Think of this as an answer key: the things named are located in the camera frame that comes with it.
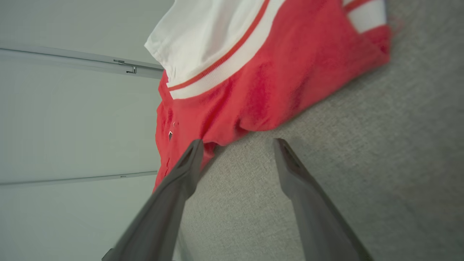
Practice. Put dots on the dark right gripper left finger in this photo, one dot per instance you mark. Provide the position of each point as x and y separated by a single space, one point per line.
159 217

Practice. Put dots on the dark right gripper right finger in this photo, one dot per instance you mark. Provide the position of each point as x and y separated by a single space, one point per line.
319 217

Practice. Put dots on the red polo shirt white trim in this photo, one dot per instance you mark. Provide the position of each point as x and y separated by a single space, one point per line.
290 72

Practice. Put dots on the grey fabric sofa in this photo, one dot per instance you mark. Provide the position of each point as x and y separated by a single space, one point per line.
362 163

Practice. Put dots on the grey metal partition post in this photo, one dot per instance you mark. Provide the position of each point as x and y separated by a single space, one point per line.
72 179
72 61

